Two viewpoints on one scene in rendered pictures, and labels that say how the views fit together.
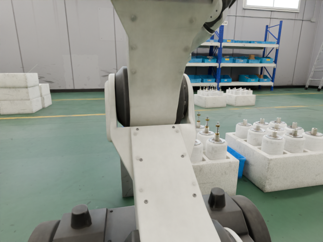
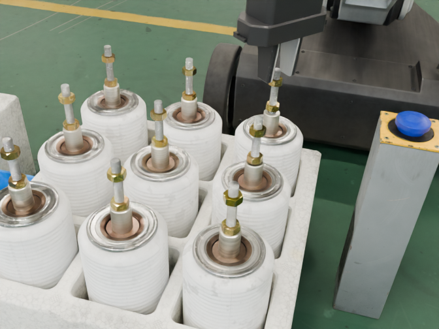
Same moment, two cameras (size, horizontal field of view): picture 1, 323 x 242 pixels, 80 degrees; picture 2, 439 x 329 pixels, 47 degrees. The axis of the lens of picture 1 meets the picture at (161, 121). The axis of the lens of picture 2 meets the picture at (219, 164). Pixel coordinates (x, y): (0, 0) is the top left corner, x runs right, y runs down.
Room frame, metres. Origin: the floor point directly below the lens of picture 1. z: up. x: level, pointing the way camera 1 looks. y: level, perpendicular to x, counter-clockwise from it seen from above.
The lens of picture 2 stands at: (1.37, 0.15, 0.63)
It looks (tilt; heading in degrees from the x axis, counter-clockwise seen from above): 37 degrees down; 204
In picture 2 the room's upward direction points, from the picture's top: 3 degrees clockwise
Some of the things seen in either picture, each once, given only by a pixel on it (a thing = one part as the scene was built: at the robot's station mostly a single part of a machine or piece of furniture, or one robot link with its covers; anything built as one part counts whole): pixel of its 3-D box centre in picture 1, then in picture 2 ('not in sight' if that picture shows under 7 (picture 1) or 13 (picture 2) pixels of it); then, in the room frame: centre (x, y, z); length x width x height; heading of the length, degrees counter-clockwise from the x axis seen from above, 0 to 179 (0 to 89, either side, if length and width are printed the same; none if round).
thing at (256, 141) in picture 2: not in sight; (256, 145); (0.92, 0.00, 0.30); 0.01 x 0.01 x 0.08
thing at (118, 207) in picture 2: not in sight; (119, 202); (1.06, -0.10, 0.29); 0.02 x 0.02 x 0.01; 47
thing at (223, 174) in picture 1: (183, 163); (164, 251); (0.94, -0.12, 0.09); 0.39 x 0.39 x 0.18; 11
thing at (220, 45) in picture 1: (215, 56); not in sight; (5.86, -1.54, 0.97); 3.68 x 0.64 x 1.94; 101
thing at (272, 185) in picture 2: not in sight; (252, 181); (0.92, 0.00, 0.25); 0.08 x 0.08 x 0.01
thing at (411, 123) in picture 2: not in sight; (411, 125); (0.82, 0.15, 0.32); 0.04 x 0.04 x 0.02
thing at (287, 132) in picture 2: not in sight; (269, 130); (0.81, -0.02, 0.25); 0.08 x 0.08 x 0.01
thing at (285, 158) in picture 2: not in sight; (263, 180); (0.81, -0.02, 0.16); 0.10 x 0.10 x 0.18
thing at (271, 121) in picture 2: not in sight; (270, 122); (0.81, -0.02, 0.26); 0.02 x 0.02 x 0.03
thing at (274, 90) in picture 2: not in sight; (274, 94); (0.81, -0.02, 0.31); 0.01 x 0.01 x 0.08
